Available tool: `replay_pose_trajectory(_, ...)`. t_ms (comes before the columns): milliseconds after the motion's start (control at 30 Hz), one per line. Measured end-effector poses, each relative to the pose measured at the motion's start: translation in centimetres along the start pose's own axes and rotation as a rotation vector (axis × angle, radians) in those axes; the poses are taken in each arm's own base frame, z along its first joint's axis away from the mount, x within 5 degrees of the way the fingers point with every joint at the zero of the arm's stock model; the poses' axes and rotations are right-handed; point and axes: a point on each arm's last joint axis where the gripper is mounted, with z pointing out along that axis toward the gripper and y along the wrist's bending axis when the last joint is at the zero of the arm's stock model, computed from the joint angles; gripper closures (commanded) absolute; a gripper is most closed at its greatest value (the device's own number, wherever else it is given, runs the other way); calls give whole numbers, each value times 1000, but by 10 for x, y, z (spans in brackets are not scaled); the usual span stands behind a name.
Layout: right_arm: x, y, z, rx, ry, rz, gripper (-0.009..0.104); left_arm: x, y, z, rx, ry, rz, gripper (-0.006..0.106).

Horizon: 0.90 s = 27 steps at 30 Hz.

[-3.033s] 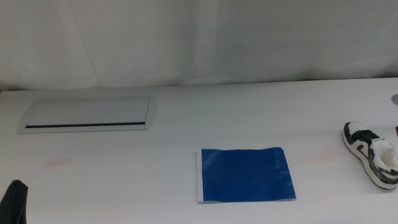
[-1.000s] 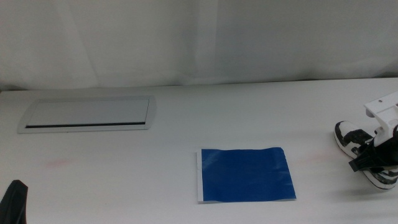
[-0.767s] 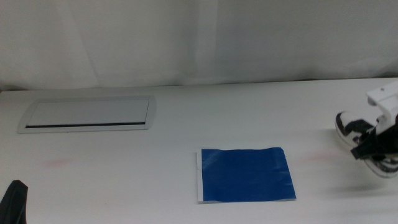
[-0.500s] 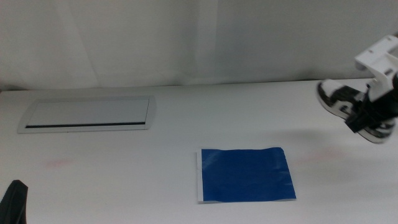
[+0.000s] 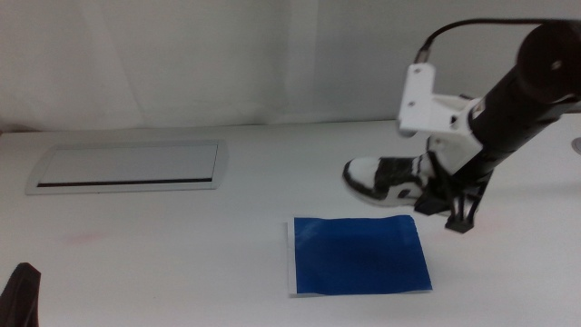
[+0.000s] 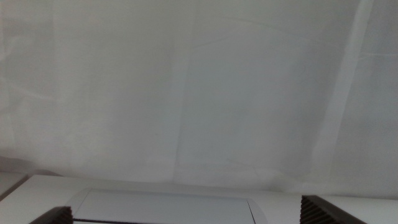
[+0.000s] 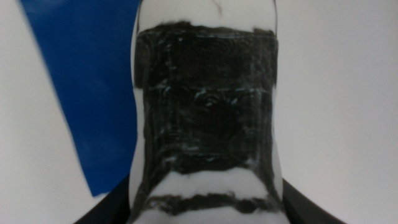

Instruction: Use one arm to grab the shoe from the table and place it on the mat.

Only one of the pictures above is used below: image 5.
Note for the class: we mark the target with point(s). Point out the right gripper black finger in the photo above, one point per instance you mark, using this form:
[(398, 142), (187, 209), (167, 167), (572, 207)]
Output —
[(462, 213), (433, 204)]

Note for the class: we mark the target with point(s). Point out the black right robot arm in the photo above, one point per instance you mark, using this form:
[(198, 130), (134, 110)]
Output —
[(522, 100)]

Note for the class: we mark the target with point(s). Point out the blue rectangular mat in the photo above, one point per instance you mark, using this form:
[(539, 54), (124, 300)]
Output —
[(358, 254)]

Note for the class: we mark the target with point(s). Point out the white and black toy sneaker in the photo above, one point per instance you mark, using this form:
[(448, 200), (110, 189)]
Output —
[(386, 179)]

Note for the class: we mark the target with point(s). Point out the white backdrop curtain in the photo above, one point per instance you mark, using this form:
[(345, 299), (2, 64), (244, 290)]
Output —
[(181, 59)]

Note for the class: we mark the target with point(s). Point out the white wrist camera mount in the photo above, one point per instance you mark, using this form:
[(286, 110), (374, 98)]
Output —
[(431, 113)]

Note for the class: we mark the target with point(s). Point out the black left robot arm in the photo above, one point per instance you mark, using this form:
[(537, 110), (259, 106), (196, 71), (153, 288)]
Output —
[(20, 300)]

